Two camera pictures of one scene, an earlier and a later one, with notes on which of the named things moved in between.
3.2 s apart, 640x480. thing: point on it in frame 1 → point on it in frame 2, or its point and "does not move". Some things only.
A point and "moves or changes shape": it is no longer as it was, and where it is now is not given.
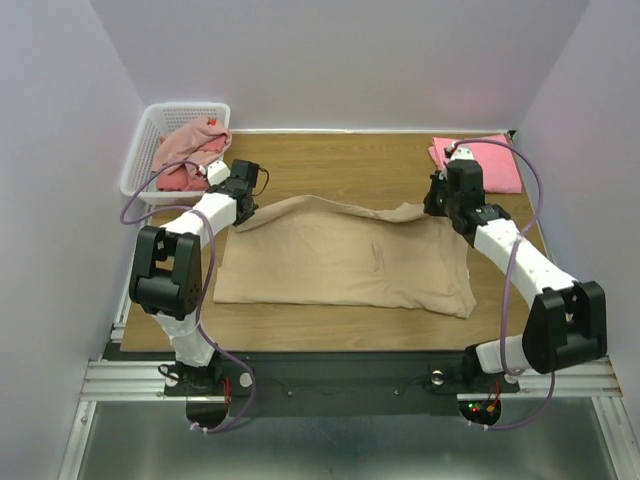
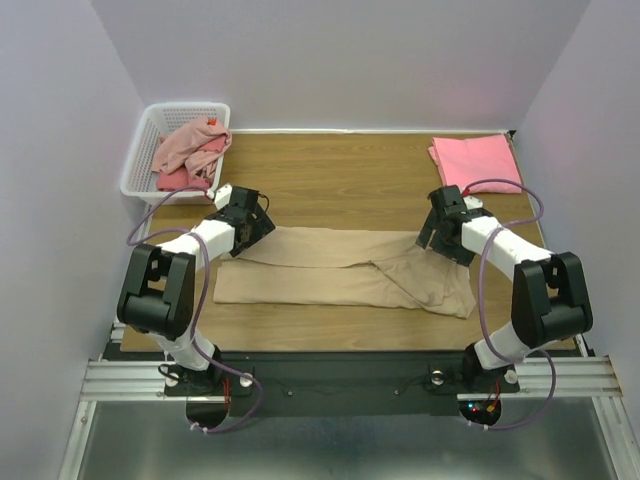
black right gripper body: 435,201 → 439,236
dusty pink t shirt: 172,147 does not move
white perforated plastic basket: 138,178 does not move
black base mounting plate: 347,384 does not move
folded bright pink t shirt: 500,169 does not move
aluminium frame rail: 126,380 does not move
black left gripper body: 247,217 → 261,227
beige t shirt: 319,251 moves or changes shape
